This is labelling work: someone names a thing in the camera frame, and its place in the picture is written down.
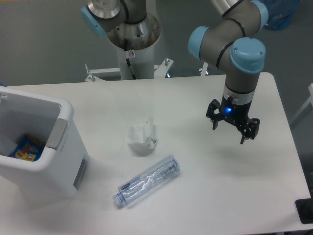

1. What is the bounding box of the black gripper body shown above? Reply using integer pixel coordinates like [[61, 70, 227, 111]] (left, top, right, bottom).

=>
[[219, 97, 252, 129]]

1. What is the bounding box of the blue plastic bag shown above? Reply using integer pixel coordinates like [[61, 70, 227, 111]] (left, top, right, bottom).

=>
[[262, 0, 300, 30]]

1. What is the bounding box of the white frame at right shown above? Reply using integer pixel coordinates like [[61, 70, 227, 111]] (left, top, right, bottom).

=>
[[290, 83, 313, 130]]

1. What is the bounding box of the white trash can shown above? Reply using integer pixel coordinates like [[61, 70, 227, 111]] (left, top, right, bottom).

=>
[[0, 87, 89, 198]]

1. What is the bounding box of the white paper trash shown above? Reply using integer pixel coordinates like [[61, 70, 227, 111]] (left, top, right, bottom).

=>
[[126, 117, 158, 156]]

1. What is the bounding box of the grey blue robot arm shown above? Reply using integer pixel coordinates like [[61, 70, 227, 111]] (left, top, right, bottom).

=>
[[81, 0, 268, 140]]

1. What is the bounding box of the blue yellow snack wrapper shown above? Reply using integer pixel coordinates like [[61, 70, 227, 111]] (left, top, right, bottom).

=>
[[9, 133, 45, 162]]

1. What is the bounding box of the clear plastic bottle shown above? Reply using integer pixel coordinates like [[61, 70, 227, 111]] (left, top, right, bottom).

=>
[[112, 155, 180, 208]]

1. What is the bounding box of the white pedestal foot bracket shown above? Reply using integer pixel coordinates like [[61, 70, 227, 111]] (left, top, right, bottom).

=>
[[85, 58, 174, 82]]

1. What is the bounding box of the black device at edge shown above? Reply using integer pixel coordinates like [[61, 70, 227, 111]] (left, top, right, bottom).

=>
[[295, 198, 313, 224]]

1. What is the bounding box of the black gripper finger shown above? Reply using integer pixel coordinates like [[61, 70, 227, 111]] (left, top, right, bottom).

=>
[[240, 118, 260, 144], [206, 99, 222, 130]]

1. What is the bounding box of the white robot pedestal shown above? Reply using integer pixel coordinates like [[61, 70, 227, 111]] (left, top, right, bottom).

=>
[[107, 13, 161, 73]]

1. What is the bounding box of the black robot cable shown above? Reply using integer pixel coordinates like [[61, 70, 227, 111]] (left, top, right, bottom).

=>
[[123, 38, 137, 80]]

